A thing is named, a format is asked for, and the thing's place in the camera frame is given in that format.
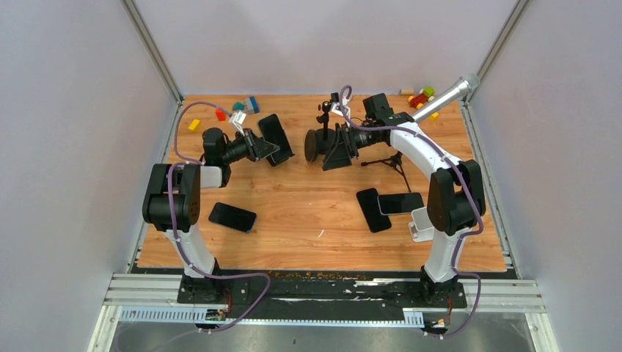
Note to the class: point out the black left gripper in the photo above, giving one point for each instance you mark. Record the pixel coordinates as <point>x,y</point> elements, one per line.
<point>257,148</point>

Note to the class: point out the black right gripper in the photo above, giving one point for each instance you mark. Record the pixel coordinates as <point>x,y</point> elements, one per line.
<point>346,147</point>

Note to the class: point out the teal phone black screen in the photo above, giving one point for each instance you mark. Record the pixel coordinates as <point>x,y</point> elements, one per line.
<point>272,130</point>

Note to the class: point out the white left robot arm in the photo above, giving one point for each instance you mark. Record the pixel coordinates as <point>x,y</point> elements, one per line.
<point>172,200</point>

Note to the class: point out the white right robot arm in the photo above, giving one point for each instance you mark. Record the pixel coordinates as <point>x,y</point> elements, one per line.
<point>456,201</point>

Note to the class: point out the black round-base clamp stand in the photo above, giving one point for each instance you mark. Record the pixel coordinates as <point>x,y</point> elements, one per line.
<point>317,142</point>

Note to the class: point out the blue phone black screen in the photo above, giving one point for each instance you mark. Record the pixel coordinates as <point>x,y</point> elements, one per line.
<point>232,217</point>

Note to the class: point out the silver aluminium phone stand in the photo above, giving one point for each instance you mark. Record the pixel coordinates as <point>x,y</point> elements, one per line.
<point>420,227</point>

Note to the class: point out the blue white block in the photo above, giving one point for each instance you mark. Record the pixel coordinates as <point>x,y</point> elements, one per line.
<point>251,105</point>

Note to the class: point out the teal block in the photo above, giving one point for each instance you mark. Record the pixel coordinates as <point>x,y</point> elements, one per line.
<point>238,106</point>

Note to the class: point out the red block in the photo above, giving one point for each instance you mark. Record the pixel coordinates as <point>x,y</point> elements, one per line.
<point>221,116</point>

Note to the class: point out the black mini tripod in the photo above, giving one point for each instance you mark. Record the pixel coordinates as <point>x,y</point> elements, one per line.
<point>394,162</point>

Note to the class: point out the yellow block left side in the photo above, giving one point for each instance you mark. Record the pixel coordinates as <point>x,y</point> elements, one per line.
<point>194,125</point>

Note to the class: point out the yellow wooden block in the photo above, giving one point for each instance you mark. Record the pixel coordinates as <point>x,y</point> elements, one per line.
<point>433,116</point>

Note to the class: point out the red toy car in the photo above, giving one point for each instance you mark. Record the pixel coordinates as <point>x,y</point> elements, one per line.
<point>424,96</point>

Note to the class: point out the silver microphone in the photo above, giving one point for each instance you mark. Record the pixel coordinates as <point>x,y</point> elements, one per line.
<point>463,86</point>

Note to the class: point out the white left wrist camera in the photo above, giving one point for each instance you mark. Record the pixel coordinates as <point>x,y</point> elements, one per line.
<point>236,120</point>

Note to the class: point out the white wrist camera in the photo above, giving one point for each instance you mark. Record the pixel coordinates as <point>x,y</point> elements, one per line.
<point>236,120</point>
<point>340,107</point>

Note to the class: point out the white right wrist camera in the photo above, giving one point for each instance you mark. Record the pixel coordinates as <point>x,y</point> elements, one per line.
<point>340,107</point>

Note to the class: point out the black phone dark frame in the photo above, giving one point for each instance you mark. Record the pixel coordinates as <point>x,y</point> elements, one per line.
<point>368,202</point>

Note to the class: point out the black phone silver frame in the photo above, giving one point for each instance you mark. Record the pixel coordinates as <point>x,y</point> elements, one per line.
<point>396,204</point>

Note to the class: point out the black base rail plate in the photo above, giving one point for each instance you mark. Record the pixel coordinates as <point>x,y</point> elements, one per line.
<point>402,289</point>

